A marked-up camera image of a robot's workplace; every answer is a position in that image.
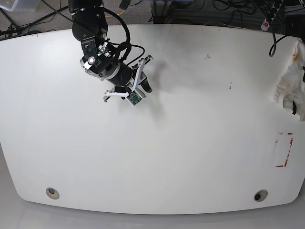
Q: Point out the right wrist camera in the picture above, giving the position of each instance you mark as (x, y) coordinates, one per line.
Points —
(133, 98)

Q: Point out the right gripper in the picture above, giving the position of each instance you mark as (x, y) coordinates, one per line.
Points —
(102, 61)

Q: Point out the table grommet hole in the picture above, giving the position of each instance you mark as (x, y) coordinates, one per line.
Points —
(261, 195)
(52, 193)

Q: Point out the red tape rectangle marking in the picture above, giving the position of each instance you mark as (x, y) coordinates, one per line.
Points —
(282, 148)

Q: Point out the clear plastic storage box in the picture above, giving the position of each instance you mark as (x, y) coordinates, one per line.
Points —
(19, 5)

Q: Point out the white power strip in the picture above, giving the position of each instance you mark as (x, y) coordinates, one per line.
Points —
(266, 25)

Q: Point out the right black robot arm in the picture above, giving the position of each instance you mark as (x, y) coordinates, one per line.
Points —
(90, 25)

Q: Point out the white printed T-shirt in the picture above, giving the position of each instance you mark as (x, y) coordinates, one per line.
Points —
(289, 92)

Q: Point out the left table grommet hole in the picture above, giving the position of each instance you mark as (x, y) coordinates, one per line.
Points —
(52, 193)

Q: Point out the right table grommet hole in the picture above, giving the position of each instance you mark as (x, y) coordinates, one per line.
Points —
(261, 195)

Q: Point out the black tripod stand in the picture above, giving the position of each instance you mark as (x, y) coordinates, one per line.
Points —
(43, 19)

